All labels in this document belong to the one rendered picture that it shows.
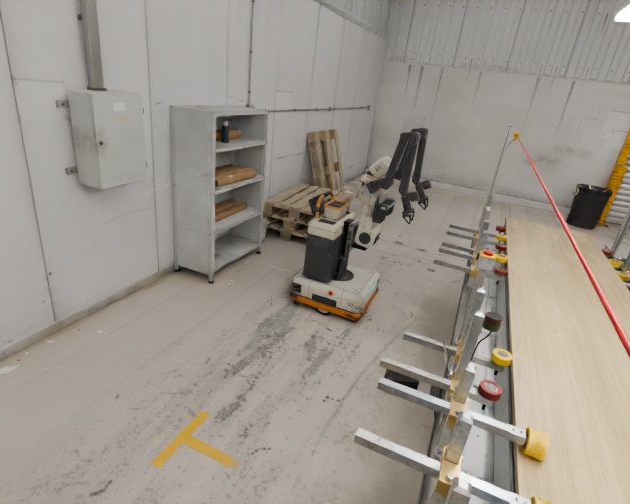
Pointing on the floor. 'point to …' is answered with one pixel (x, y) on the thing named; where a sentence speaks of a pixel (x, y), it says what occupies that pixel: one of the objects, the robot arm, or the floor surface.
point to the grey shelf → (206, 142)
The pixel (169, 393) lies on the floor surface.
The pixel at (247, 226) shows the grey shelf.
